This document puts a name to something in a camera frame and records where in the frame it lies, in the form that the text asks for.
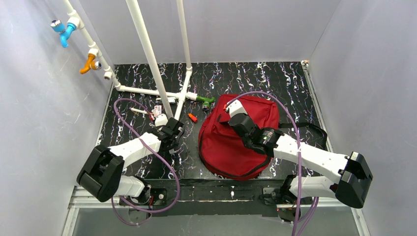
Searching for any red student backpack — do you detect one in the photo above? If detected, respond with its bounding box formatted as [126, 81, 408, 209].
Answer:
[198, 94, 293, 181]

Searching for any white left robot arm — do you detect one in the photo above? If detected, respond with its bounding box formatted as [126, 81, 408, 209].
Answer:
[76, 118, 183, 202]

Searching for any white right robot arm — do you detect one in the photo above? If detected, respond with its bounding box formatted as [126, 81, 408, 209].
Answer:
[211, 113, 373, 208]

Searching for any small red white card box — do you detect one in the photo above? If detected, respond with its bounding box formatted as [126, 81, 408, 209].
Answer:
[153, 105, 163, 118]

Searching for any short orange marker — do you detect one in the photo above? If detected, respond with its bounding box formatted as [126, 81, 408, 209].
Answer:
[188, 113, 198, 123]

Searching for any white orange-tipped marker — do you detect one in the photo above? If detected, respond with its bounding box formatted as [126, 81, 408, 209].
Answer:
[130, 108, 152, 115]

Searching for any orange faucet valve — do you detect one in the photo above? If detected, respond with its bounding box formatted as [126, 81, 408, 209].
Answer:
[79, 54, 101, 74]

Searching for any blue faucet valve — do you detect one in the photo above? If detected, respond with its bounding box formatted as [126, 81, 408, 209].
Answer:
[50, 17, 81, 48]

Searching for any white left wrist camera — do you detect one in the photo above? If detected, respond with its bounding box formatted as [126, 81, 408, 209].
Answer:
[154, 114, 168, 127]

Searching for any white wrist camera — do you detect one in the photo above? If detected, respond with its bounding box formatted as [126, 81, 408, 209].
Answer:
[154, 114, 168, 127]
[225, 99, 248, 118]

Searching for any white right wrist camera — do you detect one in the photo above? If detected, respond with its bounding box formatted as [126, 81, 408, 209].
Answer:
[225, 99, 248, 118]

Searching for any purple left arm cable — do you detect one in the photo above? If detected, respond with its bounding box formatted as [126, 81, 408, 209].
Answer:
[111, 98, 181, 226]

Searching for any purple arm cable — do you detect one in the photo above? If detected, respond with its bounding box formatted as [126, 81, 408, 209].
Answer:
[225, 91, 320, 236]
[111, 98, 181, 226]

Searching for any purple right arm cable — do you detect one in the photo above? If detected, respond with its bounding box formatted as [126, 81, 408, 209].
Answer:
[225, 91, 320, 236]

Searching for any aluminium rail frame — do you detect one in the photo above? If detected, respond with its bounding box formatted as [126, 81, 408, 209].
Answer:
[61, 185, 372, 236]

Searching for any white PVC pipe frame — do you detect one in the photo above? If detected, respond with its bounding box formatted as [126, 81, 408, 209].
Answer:
[63, 0, 193, 120]

